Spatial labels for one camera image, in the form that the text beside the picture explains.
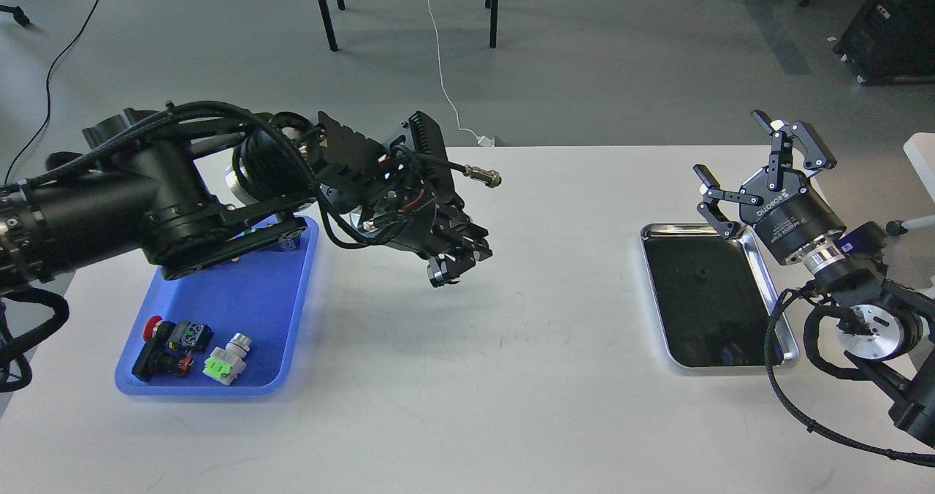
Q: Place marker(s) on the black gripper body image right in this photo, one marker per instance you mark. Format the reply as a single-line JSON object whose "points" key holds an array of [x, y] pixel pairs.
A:
{"points": [[789, 218]]}

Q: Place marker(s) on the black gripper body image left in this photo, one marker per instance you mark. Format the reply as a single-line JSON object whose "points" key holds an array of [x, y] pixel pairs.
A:
{"points": [[409, 224]]}

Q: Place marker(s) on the black robot arm image left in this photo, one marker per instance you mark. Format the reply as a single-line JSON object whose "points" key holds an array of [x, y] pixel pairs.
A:
{"points": [[201, 183]]}

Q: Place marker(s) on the silver metal tray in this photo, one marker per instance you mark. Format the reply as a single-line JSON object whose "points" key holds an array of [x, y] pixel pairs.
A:
{"points": [[718, 326]]}

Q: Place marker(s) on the blue plastic tray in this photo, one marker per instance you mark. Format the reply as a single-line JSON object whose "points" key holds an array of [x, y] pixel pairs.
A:
{"points": [[261, 295]]}

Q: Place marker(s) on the black equipment case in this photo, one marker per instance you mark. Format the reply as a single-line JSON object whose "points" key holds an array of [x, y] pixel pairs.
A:
{"points": [[890, 42]]}

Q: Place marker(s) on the green white push button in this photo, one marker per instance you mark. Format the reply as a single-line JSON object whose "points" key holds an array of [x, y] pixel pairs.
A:
{"points": [[225, 364]]}

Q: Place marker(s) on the red emergency stop button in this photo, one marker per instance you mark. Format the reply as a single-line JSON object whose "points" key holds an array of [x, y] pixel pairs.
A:
{"points": [[170, 347]]}

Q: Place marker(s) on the green push button switch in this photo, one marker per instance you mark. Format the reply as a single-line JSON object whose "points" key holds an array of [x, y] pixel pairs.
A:
{"points": [[288, 244]]}

